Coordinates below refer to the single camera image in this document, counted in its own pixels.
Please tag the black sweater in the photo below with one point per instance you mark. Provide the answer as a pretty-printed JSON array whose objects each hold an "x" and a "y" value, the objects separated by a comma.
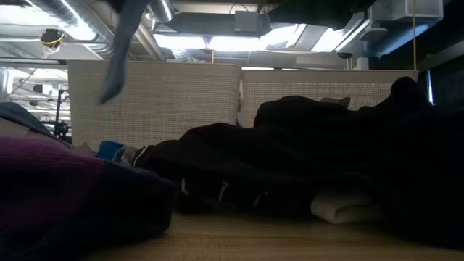
[{"x": 290, "y": 152}]

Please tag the slate blue sock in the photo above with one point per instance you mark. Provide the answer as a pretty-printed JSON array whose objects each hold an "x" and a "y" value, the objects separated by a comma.
[{"x": 121, "y": 54}]

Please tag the white garment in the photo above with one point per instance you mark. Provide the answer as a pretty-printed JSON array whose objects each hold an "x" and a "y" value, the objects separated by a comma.
[{"x": 340, "y": 210}]

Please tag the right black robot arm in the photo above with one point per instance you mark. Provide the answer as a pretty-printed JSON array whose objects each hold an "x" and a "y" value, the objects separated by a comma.
[{"x": 319, "y": 12}]

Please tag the white perforated plastic basket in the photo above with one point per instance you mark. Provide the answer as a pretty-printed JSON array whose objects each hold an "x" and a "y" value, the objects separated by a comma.
[
  {"x": 290, "y": 85},
  {"x": 163, "y": 101}
]

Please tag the grey ceiling box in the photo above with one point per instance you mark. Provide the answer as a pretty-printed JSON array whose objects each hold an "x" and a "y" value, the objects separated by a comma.
[{"x": 246, "y": 23}]

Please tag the grey sock blue cuff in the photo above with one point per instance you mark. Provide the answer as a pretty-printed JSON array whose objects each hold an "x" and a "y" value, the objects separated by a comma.
[{"x": 108, "y": 150}]

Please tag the black tripod stand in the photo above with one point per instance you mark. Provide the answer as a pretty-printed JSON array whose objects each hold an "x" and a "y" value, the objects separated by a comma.
[{"x": 61, "y": 127}]

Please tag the purple black teal sock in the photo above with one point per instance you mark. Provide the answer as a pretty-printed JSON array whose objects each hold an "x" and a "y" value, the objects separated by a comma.
[{"x": 54, "y": 188}]

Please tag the white column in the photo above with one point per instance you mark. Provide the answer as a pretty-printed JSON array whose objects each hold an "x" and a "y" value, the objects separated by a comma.
[{"x": 5, "y": 85}]

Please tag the silver round ventilation duct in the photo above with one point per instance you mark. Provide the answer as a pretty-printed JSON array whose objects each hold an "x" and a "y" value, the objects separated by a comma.
[{"x": 161, "y": 11}]

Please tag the large silver ventilation duct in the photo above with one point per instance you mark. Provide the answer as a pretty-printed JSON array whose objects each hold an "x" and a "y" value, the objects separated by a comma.
[{"x": 79, "y": 21}]

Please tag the metal ceiling duct box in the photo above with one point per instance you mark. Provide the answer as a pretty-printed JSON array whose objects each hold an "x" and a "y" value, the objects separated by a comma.
[{"x": 406, "y": 10}]

